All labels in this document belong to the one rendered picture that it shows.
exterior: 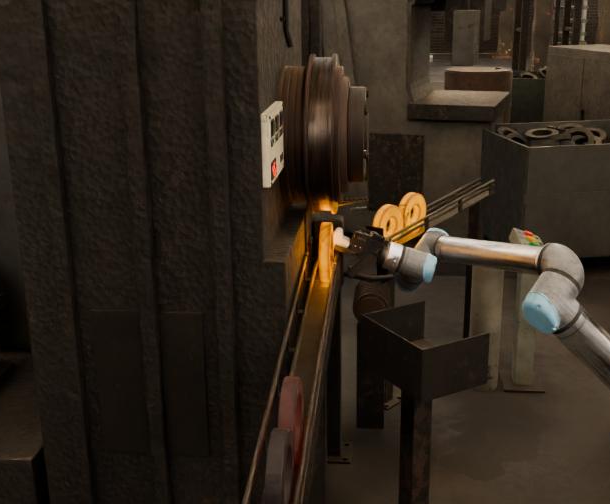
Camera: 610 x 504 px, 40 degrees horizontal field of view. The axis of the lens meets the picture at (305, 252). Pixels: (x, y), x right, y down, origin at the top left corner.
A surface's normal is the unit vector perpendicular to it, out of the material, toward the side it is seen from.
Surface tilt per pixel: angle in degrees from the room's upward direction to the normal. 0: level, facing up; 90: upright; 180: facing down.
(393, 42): 90
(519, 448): 0
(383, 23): 90
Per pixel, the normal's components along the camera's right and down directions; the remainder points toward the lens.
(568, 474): -0.01, -0.96
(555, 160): 0.16, 0.29
